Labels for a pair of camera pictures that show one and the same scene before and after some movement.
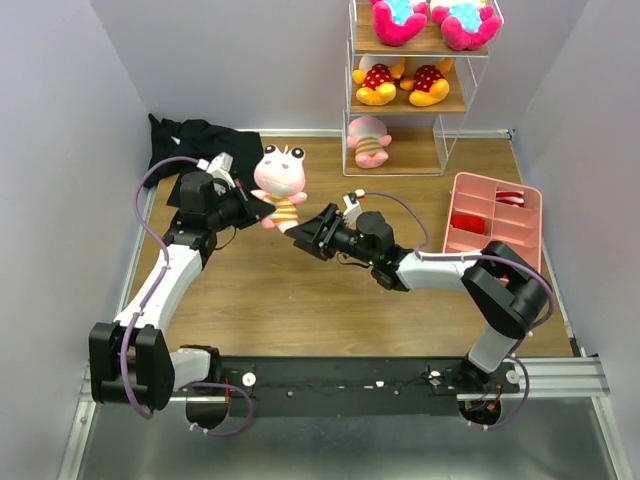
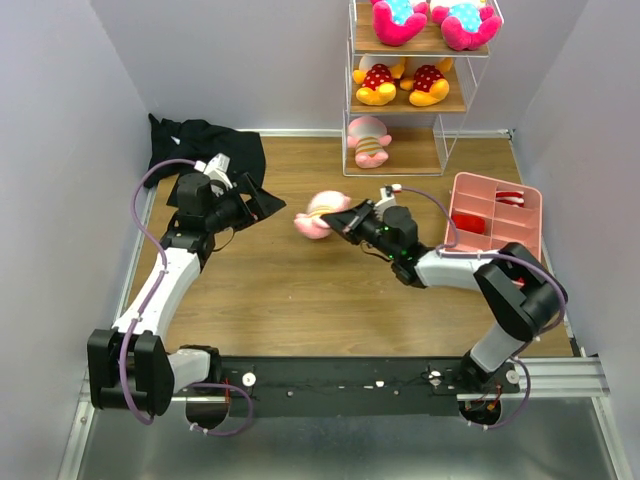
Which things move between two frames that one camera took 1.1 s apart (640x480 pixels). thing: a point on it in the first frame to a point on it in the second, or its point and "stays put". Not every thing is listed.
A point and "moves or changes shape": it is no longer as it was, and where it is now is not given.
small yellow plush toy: (377, 78) stays put
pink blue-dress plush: (397, 21) stays put
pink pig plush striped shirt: (368, 135) stays put
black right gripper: (326, 236) to (360, 220)
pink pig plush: (279, 177) moves or changes shape
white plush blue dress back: (466, 27) stays put
